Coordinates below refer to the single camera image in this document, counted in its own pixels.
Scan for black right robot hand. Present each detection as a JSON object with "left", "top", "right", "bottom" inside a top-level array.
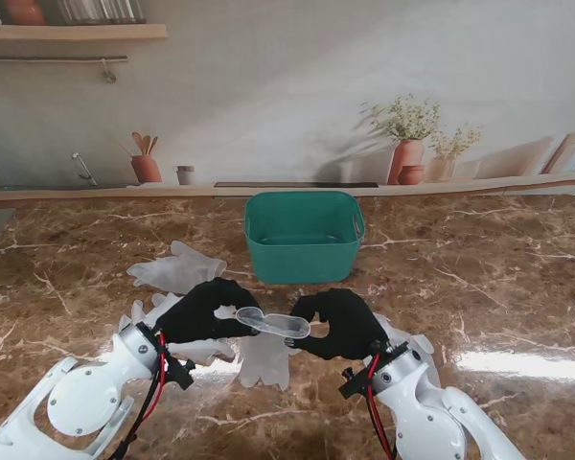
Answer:
[{"left": 284, "top": 287, "right": 389, "bottom": 361}]

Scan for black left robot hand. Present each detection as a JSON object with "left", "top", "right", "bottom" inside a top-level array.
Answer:
[{"left": 155, "top": 277, "right": 264, "bottom": 346}]

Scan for teal plastic basket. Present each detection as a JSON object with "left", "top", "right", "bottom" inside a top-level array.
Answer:
[{"left": 243, "top": 190, "right": 367, "bottom": 285}]

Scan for terracotta utensil pot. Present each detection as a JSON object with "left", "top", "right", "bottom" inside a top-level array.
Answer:
[{"left": 129, "top": 153, "right": 163, "bottom": 184}]

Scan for chrome faucet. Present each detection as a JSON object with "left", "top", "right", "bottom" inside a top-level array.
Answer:
[{"left": 71, "top": 152, "right": 99, "bottom": 187}]

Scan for small dried flower bouquet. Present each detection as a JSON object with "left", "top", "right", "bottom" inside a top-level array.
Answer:
[{"left": 430, "top": 125, "right": 484, "bottom": 160}]

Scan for pale wooden cutting board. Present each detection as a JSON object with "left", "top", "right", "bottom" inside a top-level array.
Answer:
[{"left": 541, "top": 125, "right": 575, "bottom": 174}]

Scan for row of glass jars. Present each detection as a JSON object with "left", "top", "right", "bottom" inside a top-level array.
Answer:
[{"left": 57, "top": 0, "right": 148, "bottom": 25}]

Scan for terracotta jar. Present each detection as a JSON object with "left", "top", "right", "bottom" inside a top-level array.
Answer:
[{"left": 4, "top": 0, "right": 47, "bottom": 26}]

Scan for red black left arm cables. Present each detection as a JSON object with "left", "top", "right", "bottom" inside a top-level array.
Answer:
[{"left": 109, "top": 334, "right": 172, "bottom": 460}]

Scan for red black arm cables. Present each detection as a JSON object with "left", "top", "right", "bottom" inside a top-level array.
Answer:
[
  {"left": 109, "top": 334, "right": 172, "bottom": 460},
  {"left": 366, "top": 354, "right": 399, "bottom": 460}
]

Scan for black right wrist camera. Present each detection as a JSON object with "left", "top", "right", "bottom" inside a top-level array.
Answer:
[{"left": 340, "top": 366, "right": 373, "bottom": 399}]

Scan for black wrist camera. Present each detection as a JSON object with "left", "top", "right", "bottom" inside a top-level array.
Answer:
[
  {"left": 340, "top": 366, "right": 373, "bottom": 399},
  {"left": 165, "top": 356, "right": 196, "bottom": 390}
]

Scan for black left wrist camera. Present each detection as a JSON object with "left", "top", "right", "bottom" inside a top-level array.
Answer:
[{"left": 165, "top": 356, "right": 196, "bottom": 390}]

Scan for red black right arm cables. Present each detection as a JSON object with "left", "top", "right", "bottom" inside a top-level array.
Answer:
[{"left": 366, "top": 354, "right": 399, "bottom": 460}]

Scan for metal wall rail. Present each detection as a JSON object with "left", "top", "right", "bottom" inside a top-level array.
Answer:
[{"left": 0, "top": 55, "right": 128, "bottom": 62}]

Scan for wooden wall shelf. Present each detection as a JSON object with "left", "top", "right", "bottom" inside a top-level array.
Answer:
[{"left": 0, "top": 22, "right": 168, "bottom": 42}]

